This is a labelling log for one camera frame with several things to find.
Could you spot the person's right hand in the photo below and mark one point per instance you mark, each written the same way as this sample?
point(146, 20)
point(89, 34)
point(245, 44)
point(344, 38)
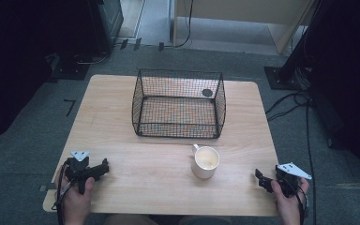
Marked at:
point(289, 207)

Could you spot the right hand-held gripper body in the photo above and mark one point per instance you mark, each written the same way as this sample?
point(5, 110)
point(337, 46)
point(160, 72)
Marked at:
point(289, 179)

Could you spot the grey tape piece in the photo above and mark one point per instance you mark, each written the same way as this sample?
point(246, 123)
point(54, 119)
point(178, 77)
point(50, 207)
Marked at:
point(47, 187)

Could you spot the black floor tape strip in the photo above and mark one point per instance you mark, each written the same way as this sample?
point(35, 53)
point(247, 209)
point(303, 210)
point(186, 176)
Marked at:
point(124, 44)
point(137, 44)

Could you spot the light wooden furniture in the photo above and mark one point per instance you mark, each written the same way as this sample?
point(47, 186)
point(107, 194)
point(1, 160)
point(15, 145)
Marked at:
point(240, 12)

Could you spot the dark curtain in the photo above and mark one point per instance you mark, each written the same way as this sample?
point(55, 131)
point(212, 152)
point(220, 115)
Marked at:
point(350, 78)
point(12, 62)

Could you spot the white cup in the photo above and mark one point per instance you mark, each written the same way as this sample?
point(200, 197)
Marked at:
point(204, 162)

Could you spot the black flat floor plate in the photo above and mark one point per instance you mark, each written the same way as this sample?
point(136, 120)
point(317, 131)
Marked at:
point(70, 69)

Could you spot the black round disc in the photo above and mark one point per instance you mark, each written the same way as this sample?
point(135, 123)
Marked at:
point(206, 92)

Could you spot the black cabinet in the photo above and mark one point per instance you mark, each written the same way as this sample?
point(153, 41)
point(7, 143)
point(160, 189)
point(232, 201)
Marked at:
point(107, 22)

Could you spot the person's left hand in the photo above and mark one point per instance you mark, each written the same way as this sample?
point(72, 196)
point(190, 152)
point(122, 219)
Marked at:
point(76, 203)

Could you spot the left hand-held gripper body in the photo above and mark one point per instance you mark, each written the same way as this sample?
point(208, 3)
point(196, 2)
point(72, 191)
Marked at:
point(77, 168)

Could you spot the black stand base plate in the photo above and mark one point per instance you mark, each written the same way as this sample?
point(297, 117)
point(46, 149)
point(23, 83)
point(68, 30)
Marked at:
point(278, 78)

